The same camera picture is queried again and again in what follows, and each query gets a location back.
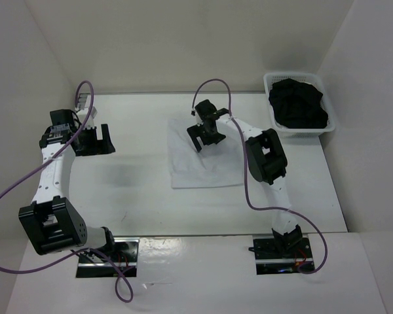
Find white skirt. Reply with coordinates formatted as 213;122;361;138
167;118;244;189

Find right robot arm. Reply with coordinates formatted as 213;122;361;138
187;99;303;257

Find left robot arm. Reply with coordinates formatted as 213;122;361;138
18;109;117;262

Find white plastic laundry basket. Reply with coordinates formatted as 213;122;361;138
263;71;335;137

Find black skirt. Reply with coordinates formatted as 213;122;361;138
269;78;329;129

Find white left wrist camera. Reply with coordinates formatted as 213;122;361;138
75;107;97;130

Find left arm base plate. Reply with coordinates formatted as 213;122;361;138
75;236;140;279

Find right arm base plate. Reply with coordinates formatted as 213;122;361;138
248;236;315;275

